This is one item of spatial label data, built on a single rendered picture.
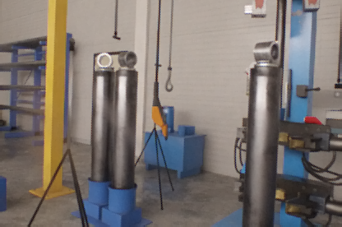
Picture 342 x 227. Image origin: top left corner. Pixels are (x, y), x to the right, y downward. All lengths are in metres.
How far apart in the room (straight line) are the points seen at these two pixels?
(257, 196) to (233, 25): 3.36
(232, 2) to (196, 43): 0.88
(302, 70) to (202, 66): 2.62
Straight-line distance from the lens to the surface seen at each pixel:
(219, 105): 5.02
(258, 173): 2.16
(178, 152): 4.62
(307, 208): 2.43
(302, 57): 2.91
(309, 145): 2.39
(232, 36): 5.03
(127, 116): 2.82
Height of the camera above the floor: 1.27
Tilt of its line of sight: 2 degrees down
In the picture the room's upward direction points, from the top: 2 degrees clockwise
